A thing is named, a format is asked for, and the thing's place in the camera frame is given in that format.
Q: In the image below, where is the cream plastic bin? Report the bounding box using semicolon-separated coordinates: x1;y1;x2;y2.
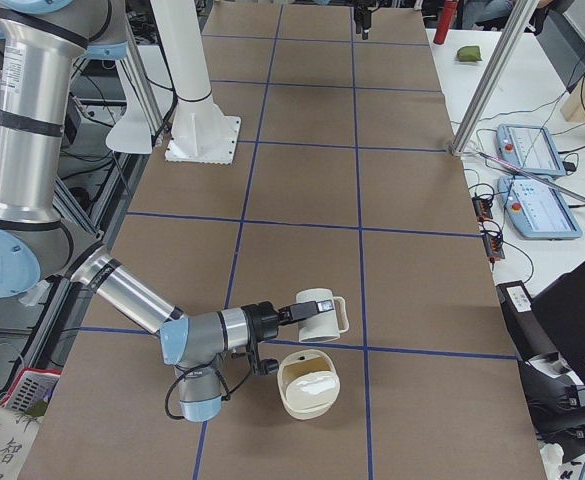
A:
277;349;340;420

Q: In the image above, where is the far blue teach pendant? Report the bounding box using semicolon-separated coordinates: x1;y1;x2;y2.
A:
496;124;567;177

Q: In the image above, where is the blue teach pendant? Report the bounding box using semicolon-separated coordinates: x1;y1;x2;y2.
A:
496;124;567;177
498;176;582;240

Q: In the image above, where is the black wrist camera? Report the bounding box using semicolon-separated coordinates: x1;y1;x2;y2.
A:
245;342;279;376

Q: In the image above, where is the black box with label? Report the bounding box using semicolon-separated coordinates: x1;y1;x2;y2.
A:
496;281;557;361

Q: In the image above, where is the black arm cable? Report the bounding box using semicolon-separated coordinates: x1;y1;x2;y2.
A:
164;349;253;420

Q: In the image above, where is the red bottle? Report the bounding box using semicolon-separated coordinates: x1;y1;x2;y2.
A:
433;0;459;45

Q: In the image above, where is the white pedestal column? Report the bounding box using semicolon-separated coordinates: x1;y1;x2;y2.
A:
151;0;241;165

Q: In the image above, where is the green cloth pouch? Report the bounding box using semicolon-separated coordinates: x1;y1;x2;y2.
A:
456;45;482;63

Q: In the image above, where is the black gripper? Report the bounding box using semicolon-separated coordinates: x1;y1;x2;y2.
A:
241;300;334;350

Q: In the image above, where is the near blue teach pendant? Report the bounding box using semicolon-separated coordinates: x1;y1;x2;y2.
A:
498;176;582;240

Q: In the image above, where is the aluminium frame post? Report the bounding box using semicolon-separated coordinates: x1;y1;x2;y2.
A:
449;0;538;157

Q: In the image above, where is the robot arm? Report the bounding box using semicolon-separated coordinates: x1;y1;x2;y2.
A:
0;1;335;422

